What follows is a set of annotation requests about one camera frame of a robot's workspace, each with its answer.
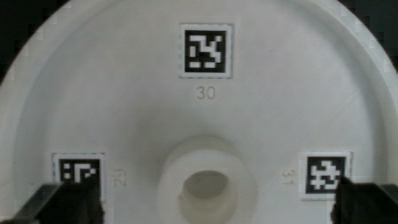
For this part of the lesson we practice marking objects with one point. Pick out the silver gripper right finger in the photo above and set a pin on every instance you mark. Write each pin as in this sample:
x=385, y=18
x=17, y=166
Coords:
x=367, y=203

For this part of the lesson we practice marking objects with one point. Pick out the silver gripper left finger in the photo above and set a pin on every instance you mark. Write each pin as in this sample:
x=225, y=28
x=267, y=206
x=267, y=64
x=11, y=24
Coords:
x=63, y=204

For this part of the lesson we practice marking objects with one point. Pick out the white round table top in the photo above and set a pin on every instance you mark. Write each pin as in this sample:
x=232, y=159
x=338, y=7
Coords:
x=214, y=102

